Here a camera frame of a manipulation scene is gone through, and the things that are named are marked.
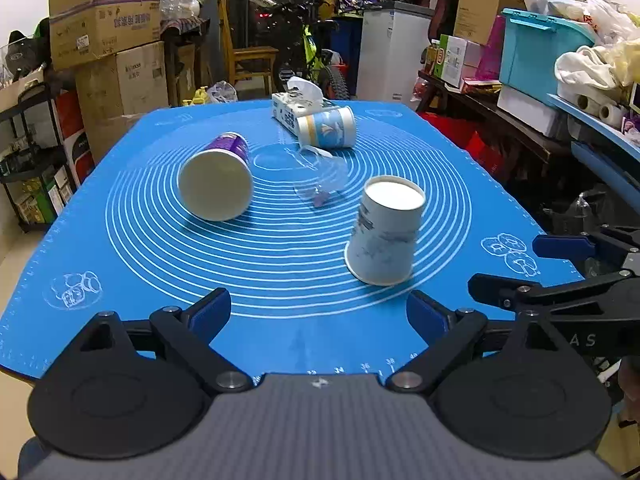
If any white paper cup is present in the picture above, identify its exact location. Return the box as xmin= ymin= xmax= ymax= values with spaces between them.
xmin=344 ymin=176 xmax=426 ymax=286

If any wooden chair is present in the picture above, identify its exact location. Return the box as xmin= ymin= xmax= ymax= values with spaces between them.
xmin=217 ymin=0 xmax=279 ymax=96

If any green and white carton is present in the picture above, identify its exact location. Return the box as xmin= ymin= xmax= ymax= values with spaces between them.
xmin=433 ymin=35 xmax=485 ymax=89

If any black and green bicycle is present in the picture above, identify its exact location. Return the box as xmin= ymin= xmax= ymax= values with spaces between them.
xmin=250 ymin=0 xmax=350 ymax=100

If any patterned tissue box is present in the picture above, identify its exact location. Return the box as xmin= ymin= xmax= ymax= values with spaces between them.
xmin=271 ymin=76 xmax=338 ymax=136

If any red plastic bucket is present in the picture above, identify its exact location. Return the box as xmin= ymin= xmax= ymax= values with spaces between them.
xmin=331 ymin=64 xmax=348 ymax=79

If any large lower cardboard box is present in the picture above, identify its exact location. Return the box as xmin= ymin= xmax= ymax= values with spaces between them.
xmin=75 ymin=41 xmax=168 ymax=162

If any clear plastic cup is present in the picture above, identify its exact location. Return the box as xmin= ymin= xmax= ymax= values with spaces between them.
xmin=293 ymin=145 xmax=348 ymax=208

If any dark wooden side table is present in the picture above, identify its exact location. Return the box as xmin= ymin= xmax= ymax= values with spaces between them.
xmin=418 ymin=70 xmax=575 ymax=183

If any purple and white cup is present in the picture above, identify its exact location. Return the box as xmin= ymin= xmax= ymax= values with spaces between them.
xmin=178 ymin=132 xmax=253 ymax=222

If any black metal shelf rack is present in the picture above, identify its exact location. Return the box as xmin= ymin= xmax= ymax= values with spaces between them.
xmin=1 ymin=81 xmax=70 ymax=233

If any open cardboard box top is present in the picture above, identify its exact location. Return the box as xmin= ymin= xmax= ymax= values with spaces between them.
xmin=49 ymin=0 xmax=160 ymax=70

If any white box under bin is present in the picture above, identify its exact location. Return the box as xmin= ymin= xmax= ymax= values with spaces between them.
xmin=497 ymin=84 xmax=570 ymax=141

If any blue silicone baking mat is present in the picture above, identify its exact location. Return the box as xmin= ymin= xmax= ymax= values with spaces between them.
xmin=1 ymin=101 xmax=578 ymax=378

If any blue sailboat paper cup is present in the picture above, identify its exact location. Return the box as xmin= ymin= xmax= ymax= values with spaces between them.
xmin=297 ymin=106 xmax=357 ymax=150

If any white chest freezer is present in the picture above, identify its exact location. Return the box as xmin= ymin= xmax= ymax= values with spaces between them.
xmin=356 ymin=2 xmax=434 ymax=105

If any teal plastic storage bin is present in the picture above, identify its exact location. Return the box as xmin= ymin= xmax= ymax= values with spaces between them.
xmin=499 ymin=8 xmax=597 ymax=104

